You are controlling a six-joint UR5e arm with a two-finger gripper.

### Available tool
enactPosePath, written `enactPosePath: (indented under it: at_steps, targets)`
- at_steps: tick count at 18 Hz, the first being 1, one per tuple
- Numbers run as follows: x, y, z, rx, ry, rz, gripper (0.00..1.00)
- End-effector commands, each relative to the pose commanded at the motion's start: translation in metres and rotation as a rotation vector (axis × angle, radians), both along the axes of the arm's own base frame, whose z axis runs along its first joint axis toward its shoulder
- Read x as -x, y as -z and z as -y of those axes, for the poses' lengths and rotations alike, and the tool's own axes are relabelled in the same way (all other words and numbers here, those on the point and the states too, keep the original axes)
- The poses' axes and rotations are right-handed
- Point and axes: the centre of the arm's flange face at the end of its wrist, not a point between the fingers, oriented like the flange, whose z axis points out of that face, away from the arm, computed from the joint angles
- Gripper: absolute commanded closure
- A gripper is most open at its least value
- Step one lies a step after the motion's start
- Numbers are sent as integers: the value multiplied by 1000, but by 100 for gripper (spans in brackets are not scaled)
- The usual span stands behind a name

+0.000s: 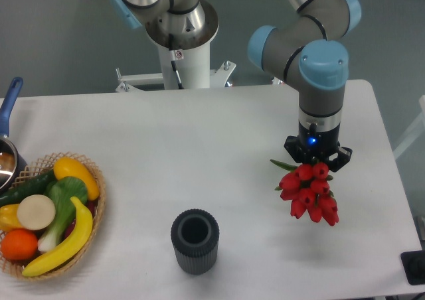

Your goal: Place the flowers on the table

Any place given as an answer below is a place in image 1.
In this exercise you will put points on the dark grey ribbed vase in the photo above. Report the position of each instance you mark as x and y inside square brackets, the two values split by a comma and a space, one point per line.
[195, 235]

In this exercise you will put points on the orange fruit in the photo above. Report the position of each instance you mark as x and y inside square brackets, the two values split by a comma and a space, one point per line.
[19, 244]

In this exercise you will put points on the green bok choy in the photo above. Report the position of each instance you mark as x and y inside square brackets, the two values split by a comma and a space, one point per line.
[61, 193]

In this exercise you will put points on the yellow banana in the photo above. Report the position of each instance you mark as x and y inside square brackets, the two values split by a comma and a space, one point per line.
[68, 247]

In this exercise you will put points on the red tulip bouquet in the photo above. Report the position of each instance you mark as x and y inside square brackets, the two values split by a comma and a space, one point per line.
[306, 187]

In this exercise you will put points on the black device at edge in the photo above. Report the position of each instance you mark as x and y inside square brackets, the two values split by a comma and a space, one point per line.
[413, 264]

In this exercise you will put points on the beige round mushroom cap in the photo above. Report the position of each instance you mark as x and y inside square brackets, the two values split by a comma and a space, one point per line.
[36, 212]

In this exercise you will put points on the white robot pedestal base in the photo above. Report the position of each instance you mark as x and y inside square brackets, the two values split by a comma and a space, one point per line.
[181, 69]

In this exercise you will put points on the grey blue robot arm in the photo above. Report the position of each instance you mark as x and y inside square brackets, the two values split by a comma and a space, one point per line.
[306, 56]

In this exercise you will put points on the yellow bell pepper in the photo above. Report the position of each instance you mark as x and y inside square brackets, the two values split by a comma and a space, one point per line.
[8, 218]

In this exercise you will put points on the green cucumber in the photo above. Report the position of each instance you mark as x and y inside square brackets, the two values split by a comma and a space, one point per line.
[35, 185]

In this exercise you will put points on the woven wicker basket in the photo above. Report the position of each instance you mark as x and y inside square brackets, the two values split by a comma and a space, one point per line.
[44, 165]

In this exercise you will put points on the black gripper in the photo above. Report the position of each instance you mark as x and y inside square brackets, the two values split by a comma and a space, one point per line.
[321, 137]

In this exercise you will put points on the blue handled saucepan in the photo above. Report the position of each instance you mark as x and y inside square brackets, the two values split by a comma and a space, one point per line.
[11, 161]

